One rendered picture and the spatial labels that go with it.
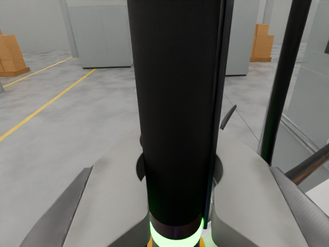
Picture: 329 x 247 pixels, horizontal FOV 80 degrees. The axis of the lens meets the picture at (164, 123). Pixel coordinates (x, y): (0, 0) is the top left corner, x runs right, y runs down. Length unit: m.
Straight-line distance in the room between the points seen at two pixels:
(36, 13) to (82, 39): 6.70
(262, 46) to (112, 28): 5.27
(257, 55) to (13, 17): 12.79
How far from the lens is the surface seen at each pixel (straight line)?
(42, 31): 14.23
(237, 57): 6.05
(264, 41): 8.39
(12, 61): 8.33
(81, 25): 7.74
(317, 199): 0.59
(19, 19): 14.80
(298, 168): 0.29
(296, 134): 1.37
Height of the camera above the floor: 1.60
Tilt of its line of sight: 29 degrees down
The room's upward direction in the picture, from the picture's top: 2 degrees counter-clockwise
